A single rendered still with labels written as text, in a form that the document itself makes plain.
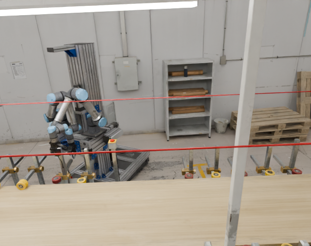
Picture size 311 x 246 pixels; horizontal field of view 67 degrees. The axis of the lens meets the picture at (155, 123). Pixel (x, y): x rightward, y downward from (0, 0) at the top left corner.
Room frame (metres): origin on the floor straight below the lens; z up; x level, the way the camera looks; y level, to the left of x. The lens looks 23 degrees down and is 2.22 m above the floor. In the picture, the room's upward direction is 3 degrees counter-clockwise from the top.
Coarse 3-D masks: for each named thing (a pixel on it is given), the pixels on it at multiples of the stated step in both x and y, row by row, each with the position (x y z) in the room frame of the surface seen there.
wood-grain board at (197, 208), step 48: (0, 192) 1.68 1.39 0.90; (48, 192) 1.65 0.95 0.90; (96, 192) 1.62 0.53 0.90; (144, 192) 1.60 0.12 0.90; (192, 192) 1.57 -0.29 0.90; (288, 192) 1.52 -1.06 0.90; (0, 240) 1.17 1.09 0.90; (48, 240) 1.15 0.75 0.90; (96, 240) 1.14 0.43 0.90; (144, 240) 1.12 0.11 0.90; (192, 240) 1.10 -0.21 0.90; (240, 240) 1.09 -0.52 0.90; (288, 240) 1.07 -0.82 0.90
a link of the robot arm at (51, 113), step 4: (56, 92) 2.51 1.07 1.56; (60, 92) 2.52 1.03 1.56; (48, 96) 2.45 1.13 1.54; (52, 96) 2.43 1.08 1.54; (56, 96) 2.46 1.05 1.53; (60, 96) 2.48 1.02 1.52; (48, 100) 2.45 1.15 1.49; (52, 100) 2.42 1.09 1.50; (56, 100) 2.44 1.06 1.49; (60, 100) 2.48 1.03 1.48; (52, 104) 2.47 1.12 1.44; (56, 104) 2.48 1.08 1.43; (48, 108) 2.58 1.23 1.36; (52, 108) 2.54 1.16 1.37; (56, 108) 2.59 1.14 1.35; (48, 112) 2.60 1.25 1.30; (52, 112) 2.58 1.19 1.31; (44, 116) 2.64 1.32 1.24; (48, 116) 2.63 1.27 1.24; (52, 116) 2.64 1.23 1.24; (48, 120) 2.64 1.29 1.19; (52, 120) 2.67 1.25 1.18
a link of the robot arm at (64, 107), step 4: (72, 88) 2.38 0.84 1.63; (68, 92) 2.37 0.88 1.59; (68, 96) 2.36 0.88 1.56; (64, 100) 2.35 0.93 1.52; (68, 100) 2.35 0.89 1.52; (72, 100) 2.37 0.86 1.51; (64, 104) 2.31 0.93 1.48; (68, 104) 2.33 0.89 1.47; (60, 108) 2.30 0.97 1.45; (64, 108) 2.30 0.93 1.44; (60, 112) 2.27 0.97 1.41; (64, 112) 2.29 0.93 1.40; (56, 116) 2.25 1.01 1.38; (60, 116) 2.25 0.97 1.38; (56, 120) 2.22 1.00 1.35; (60, 120) 2.24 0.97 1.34; (52, 124) 2.20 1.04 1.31
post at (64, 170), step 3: (60, 147) 1.96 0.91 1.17; (60, 156) 1.94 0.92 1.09; (63, 159) 1.96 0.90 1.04; (60, 162) 1.94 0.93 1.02; (63, 162) 1.95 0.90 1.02; (63, 165) 1.94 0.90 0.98; (63, 168) 1.94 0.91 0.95; (63, 171) 1.94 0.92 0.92; (66, 171) 1.97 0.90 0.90; (63, 174) 1.94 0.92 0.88; (66, 174) 1.95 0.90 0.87; (66, 180) 1.94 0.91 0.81; (66, 183) 1.94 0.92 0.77; (69, 183) 1.97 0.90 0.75
